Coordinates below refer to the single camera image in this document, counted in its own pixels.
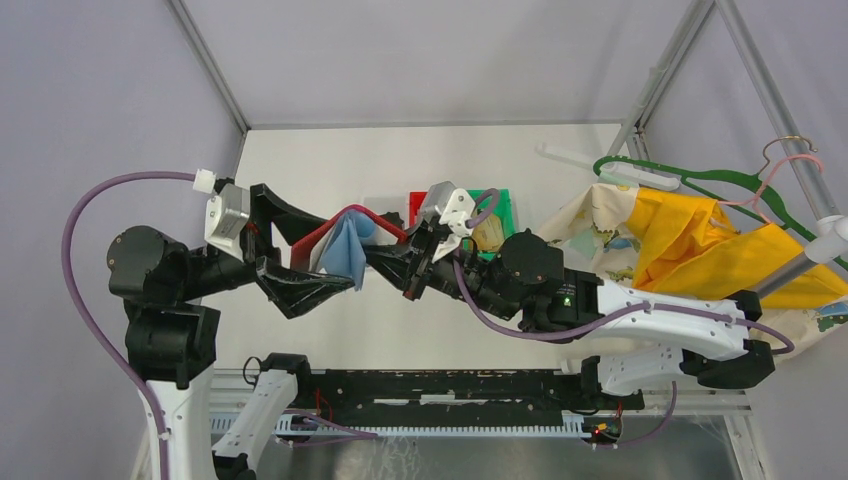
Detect black cards in white bin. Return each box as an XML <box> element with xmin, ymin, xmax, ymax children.
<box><xmin>380</xmin><ymin>211</ymin><xmax>405</xmax><ymax>231</ymax></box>

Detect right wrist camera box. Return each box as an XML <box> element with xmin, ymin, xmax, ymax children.
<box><xmin>415</xmin><ymin>181</ymin><xmax>494</xmax><ymax>262</ymax></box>

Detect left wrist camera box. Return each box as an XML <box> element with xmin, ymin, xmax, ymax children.
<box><xmin>192</xmin><ymin>169</ymin><xmax>251</xmax><ymax>261</ymax></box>

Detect white cable duct strip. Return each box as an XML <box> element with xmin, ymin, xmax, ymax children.
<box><xmin>211</xmin><ymin>411</ymin><xmax>591</xmax><ymax>439</ymax></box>

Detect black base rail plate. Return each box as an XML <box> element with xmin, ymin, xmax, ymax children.
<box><xmin>291</xmin><ymin>369</ymin><xmax>645</xmax><ymax>428</ymax></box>

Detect white plastic bin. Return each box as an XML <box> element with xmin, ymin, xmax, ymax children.
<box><xmin>360</xmin><ymin>195</ymin><xmax>409</xmax><ymax>246</ymax></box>

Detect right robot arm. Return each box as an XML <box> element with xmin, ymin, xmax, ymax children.
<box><xmin>364</xmin><ymin>227</ymin><xmax>776</xmax><ymax>408</ymax></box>

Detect white hanger rack stand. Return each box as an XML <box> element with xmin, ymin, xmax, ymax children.
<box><xmin>535</xmin><ymin>143</ymin><xmax>847</xmax><ymax>309</ymax></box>

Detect red plastic bin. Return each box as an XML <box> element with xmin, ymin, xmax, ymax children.
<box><xmin>408</xmin><ymin>191</ymin><xmax>435</xmax><ymax>230</ymax></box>

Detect pink clothes hanger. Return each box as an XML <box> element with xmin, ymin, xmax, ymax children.
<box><xmin>718</xmin><ymin>135</ymin><xmax>824</xmax><ymax>208</ymax></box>

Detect green plastic bin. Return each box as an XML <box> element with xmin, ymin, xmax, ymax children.
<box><xmin>462</xmin><ymin>189</ymin><xmax>516</xmax><ymax>260</ymax></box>

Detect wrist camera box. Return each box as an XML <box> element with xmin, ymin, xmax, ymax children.
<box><xmin>415</xmin><ymin>181</ymin><xmax>494</xmax><ymax>262</ymax></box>
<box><xmin>192</xmin><ymin>169</ymin><xmax>251</xmax><ymax>261</ymax></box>

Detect red leather card holder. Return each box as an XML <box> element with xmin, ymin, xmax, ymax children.
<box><xmin>290</xmin><ymin>204</ymin><xmax>407</xmax><ymax>291</ymax></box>

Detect gold cards in green bin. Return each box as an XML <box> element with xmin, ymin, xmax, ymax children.
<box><xmin>471</xmin><ymin>214</ymin><xmax>506</xmax><ymax>253</ymax></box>

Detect green clothes hanger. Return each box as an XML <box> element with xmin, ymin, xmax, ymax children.
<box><xmin>592</xmin><ymin>155</ymin><xmax>818</xmax><ymax>242</ymax></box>

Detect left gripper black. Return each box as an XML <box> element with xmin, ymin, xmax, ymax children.
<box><xmin>179</xmin><ymin>178</ymin><xmax>356</xmax><ymax>309</ymax></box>

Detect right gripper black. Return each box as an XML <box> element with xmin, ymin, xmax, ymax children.
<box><xmin>354</xmin><ymin>214</ymin><xmax>519</xmax><ymax>322</ymax></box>

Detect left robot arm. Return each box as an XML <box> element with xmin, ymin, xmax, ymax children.
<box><xmin>107</xmin><ymin>184</ymin><xmax>353</xmax><ymax>479</ymax></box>

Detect yellow patterned cloth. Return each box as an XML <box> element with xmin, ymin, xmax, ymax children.
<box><xmin>534</xmin><ymin>184</ymin><xmax>847</xmax><ymax>354</ymax></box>

